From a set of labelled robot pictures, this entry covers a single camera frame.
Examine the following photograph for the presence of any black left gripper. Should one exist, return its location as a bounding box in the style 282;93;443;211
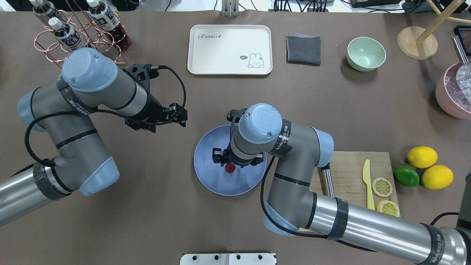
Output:
123;64;187;133

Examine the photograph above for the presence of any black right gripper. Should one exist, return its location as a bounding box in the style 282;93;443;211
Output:
212;109;264;168

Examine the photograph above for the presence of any red strawberry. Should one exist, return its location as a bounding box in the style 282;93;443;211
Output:
225;163;236;173

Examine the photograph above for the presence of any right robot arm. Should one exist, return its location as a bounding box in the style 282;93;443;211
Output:
212;103;471;265

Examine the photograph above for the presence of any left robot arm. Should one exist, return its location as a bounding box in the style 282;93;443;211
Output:
0;47;187;225

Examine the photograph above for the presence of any blue plate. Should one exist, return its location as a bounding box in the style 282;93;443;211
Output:
194;125;267;196

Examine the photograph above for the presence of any cream rabbit tray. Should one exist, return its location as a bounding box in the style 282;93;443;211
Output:
187;25;273;75

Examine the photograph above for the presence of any drink bottle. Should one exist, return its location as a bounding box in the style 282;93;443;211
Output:
49;17;87;52
87;0;131;51
29;0;64;27

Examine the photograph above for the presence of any wooden cutting board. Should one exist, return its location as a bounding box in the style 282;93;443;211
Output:
330;151;403;217

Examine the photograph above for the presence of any grey folded cloth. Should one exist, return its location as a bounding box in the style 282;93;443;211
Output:
286;32;322;66

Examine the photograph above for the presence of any yellow plastic knife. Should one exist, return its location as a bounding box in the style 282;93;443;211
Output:
362;159;375;210

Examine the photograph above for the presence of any lemon slice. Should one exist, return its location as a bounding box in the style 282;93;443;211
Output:
376;200;401;218
372;178;393;198

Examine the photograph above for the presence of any green bowl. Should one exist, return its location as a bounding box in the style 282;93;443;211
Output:
347;37;386;72

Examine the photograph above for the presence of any green lime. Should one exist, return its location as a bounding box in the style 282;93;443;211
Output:
394;166;419;187

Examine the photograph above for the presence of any yellow lemon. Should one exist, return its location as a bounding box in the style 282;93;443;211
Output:
422;165;454;190
407;146;438;168

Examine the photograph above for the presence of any wooden mug tree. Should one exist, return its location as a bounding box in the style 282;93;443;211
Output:
397;0;470;60

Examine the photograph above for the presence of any pink ice bowl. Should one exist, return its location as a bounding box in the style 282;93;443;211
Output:
435;63;471;120

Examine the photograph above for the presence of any metal ice scoop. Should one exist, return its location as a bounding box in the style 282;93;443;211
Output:
453;35;471;101

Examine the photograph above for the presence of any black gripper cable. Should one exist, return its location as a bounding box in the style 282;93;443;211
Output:
261;156;376;252

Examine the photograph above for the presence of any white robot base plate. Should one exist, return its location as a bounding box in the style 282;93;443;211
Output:
180;253;277;265

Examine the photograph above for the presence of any copper wire bottle rack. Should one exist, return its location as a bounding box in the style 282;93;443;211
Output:
33;10;128;68

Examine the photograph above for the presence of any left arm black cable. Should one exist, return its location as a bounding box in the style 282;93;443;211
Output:
25;65;187;167

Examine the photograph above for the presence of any aluminium frame post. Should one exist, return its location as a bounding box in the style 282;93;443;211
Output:
221;0;240;17

